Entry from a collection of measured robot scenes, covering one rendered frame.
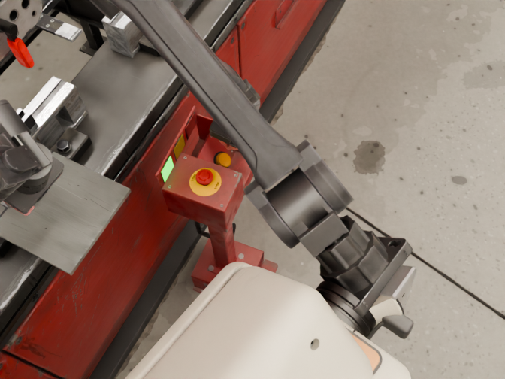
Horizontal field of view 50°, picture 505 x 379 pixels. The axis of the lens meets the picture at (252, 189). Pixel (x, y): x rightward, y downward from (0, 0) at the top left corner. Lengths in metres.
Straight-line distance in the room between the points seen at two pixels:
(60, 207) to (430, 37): 2.01
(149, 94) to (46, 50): 1.46
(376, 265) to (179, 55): 0.34
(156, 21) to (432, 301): 1.58
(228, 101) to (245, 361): 0.30
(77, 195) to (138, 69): 0.41
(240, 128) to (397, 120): 1.73
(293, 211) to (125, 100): 0.69
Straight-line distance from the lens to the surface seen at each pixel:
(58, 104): 1.18
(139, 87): 1.28
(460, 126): 2.39
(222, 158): 1.32
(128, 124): 1.23
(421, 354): 1.96
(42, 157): 0.84
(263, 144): 0.64
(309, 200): 0.65
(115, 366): 1.89
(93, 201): 1.00
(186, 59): 0.64
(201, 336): 0.53
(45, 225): 1.01
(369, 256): 0.68
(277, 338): 0.48
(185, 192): 1.22
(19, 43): 0.96
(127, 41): 1.30
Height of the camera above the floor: 1.85
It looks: 62 degrees down
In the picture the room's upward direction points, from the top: 2 degrees counter-clockwise
